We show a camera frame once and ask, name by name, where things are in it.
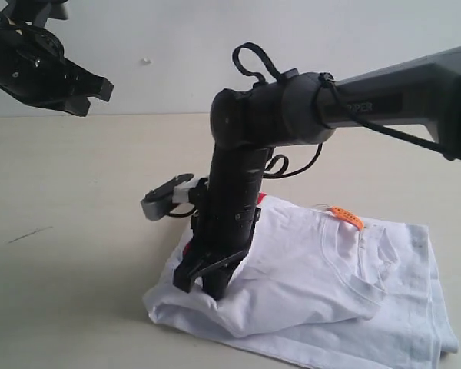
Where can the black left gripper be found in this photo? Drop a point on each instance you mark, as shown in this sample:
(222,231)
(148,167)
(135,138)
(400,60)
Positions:
(35,71)

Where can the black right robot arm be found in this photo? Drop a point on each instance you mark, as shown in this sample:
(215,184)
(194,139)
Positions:
(417,101)

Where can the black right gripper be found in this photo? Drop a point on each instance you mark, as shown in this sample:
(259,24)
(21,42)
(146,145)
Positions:
(223,229)

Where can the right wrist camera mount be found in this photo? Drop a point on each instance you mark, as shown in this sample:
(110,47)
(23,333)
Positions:
(161,201)

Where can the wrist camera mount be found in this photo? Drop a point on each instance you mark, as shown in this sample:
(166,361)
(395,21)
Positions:
(36,12)
(161,201)

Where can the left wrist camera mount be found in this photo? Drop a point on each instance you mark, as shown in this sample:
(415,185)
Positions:
(36,12)

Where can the orange neck label loop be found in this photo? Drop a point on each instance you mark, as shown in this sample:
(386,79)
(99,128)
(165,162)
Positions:
(347,216)

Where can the white t-shirt with red lettering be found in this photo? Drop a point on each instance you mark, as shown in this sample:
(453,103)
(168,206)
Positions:
(319,292)

